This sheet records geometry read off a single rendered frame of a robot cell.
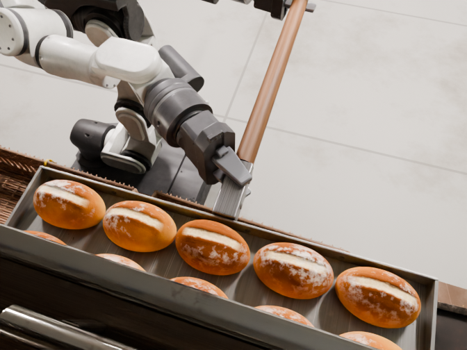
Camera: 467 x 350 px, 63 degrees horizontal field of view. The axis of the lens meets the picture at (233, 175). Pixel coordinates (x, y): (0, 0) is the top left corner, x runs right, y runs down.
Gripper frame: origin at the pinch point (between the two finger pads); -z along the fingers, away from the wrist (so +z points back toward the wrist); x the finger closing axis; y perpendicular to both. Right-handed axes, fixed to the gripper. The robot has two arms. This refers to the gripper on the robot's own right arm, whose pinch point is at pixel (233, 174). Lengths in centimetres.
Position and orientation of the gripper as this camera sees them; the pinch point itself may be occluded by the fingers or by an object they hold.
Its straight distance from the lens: 54.4
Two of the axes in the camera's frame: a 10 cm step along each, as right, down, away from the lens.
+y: 7.9, -5.2, 3.1
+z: -6.1, -6.9, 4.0
